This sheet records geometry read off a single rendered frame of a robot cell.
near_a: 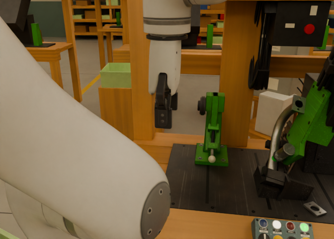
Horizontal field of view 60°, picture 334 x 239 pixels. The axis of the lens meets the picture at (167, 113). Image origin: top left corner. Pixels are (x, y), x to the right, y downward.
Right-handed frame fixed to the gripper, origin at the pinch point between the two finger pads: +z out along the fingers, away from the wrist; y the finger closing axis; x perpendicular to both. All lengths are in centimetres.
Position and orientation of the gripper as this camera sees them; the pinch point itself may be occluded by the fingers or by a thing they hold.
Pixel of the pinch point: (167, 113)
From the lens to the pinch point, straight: 58.1
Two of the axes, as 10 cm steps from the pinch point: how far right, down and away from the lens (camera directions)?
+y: -1.5, 3.8, -9.1
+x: 9.9, 0.6, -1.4
